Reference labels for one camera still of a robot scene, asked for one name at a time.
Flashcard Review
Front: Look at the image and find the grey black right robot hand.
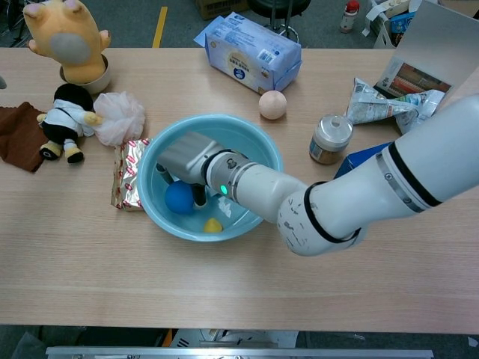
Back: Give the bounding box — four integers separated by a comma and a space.
156, 130, 220, 209

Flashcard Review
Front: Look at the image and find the blue rubber ball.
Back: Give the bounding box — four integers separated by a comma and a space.
164, 182, 195, 215

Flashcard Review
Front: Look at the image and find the gold foil biscuit pack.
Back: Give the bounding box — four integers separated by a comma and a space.
110, 138, 153, 212

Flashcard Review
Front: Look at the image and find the black-haired plush doll white shirt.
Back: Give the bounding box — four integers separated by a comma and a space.
36, 82, 103, 165

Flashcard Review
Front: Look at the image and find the clear lidded spice jar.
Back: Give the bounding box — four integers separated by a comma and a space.
308, 114, 354, 165

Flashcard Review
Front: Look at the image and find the blue Oreo cookie box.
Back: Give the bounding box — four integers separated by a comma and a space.
332, 141, 394, 180

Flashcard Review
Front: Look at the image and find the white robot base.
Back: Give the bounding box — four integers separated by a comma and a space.
170, 328, 299, 349

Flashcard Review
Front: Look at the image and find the light blue plastic basin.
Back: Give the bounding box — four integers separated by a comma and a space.
136, 114, 284, 243

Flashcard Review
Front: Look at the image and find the brown cloth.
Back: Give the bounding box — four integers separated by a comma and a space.
0, 101, 49, 173

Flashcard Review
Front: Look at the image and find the yellow plush paw toy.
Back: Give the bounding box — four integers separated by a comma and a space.
22, 0, 112, 85

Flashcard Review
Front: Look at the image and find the white pink bath pouf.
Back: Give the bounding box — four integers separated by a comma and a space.
92, 91, 146, 147

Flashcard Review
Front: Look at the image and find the beige round bowl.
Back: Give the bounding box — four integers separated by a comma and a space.
59, 55, 112, 95

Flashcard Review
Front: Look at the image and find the peach coloured ball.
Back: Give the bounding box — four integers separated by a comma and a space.
257, 90, 288, 121

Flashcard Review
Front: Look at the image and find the light blue tissue pack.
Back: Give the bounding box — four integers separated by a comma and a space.
193, 11, 302, 94

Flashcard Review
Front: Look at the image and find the brown cardboard box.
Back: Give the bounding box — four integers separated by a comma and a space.
192, 0, 250, 20

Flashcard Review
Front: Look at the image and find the black stool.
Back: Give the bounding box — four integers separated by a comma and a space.
246, 0, 312, 42

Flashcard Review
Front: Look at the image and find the crumpled silver snack bag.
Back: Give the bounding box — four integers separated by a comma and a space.
344, 77, 446, 135

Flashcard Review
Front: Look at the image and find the red-capped white bottle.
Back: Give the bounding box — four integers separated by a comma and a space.
339, 0, 361, 34

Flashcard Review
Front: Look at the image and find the white open carton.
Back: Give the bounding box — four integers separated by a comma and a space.
361, 0, 424, 49

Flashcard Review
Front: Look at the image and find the blue snack package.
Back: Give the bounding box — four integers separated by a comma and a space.
391, 13, 417, 44

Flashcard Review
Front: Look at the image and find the open cardboard box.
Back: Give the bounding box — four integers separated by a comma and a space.
373, 0, 479, 109

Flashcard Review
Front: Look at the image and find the aluminium profile rail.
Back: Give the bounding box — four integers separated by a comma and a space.
45, 346, 434, 359

